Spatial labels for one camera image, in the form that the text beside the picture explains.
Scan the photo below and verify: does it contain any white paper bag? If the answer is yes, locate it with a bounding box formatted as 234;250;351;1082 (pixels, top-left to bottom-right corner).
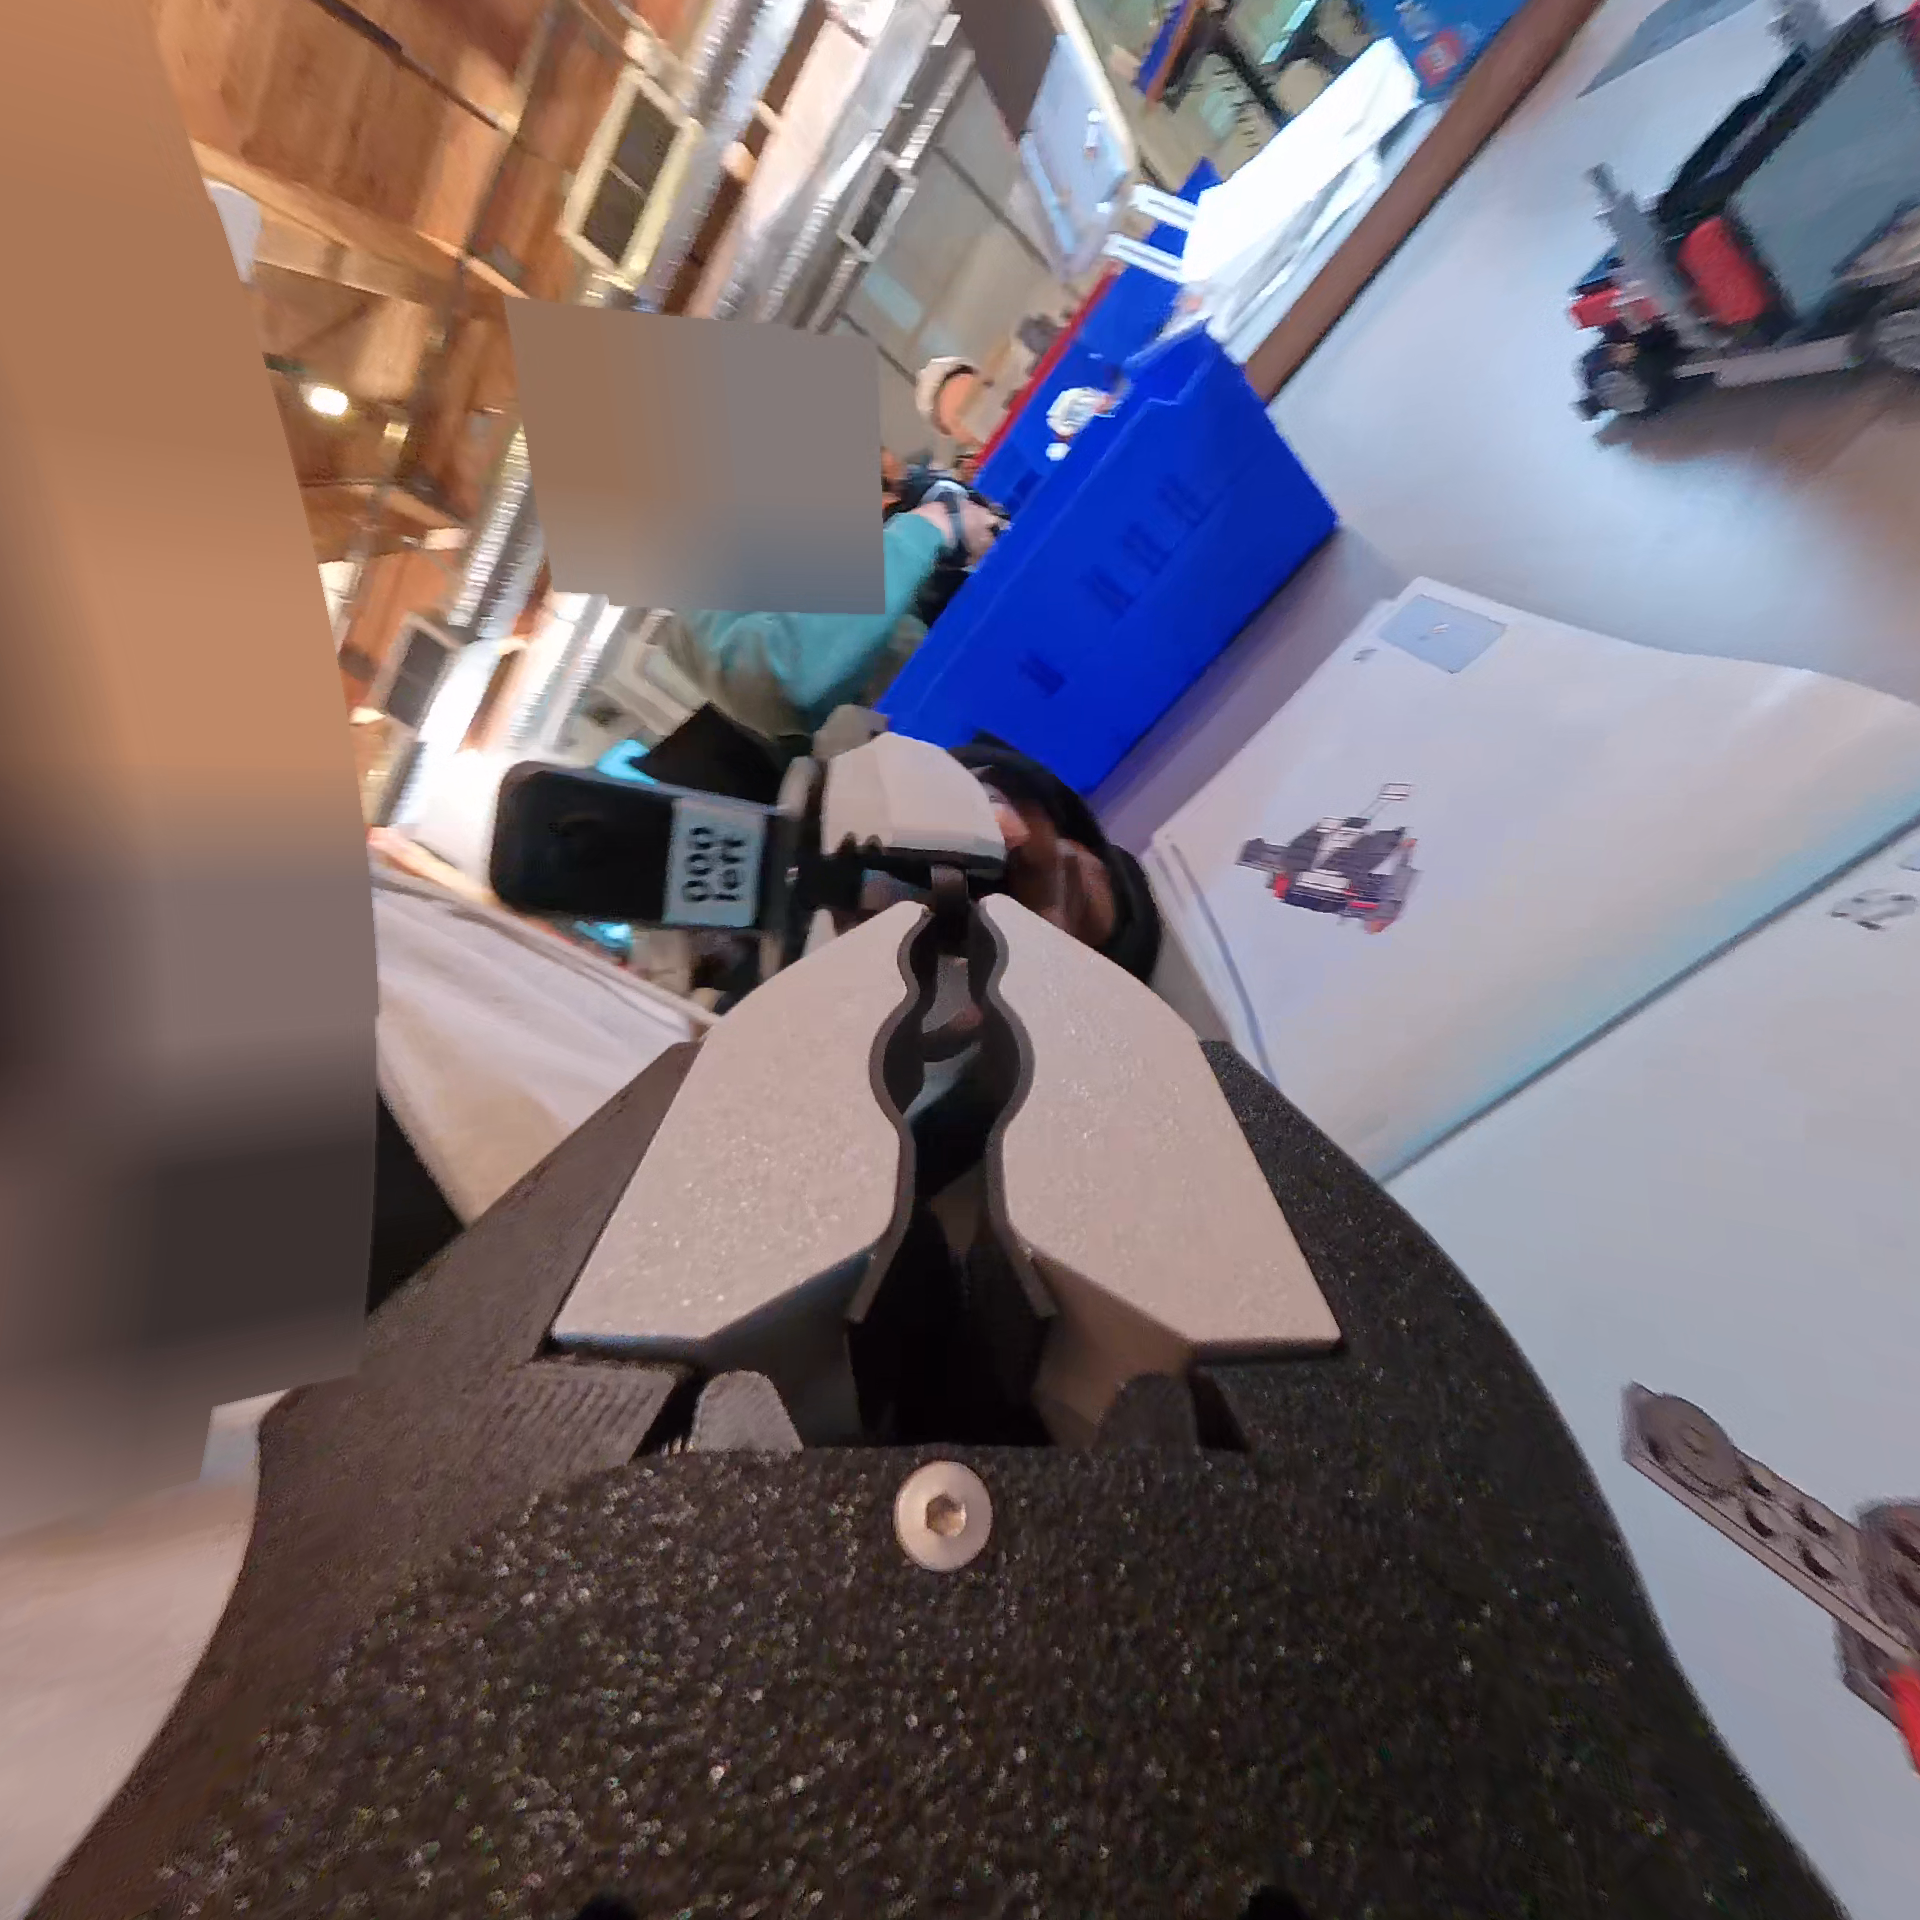
1187;45;1427;356

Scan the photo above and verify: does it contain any open lego instruction booklet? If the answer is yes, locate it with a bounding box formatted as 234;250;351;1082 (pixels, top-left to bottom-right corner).
1141;576;1920;1920

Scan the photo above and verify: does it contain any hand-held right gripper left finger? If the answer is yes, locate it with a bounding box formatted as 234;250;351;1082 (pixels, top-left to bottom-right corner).
548;899;947;1362

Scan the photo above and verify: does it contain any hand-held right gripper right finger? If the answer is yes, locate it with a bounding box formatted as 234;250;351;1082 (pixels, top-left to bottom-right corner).
967;893;1344;1372

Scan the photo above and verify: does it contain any orange blue lego box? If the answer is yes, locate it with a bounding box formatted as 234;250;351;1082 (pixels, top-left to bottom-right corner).
1344;0;1600;100

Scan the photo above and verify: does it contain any person's left hand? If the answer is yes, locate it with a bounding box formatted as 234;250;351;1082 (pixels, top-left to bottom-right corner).
1004;803;1137;956

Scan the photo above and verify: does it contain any blue plastic crate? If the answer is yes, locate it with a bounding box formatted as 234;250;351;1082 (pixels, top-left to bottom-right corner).
977;256;1203;482
878;323;1341;799

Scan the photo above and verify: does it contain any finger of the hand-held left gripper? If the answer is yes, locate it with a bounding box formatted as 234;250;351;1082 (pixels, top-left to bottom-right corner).
858;842;1013;903
821;733;1006;859

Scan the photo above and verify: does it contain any black red grey lego vehicle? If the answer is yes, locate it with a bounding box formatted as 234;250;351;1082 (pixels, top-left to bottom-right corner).
1566;0;1920;430

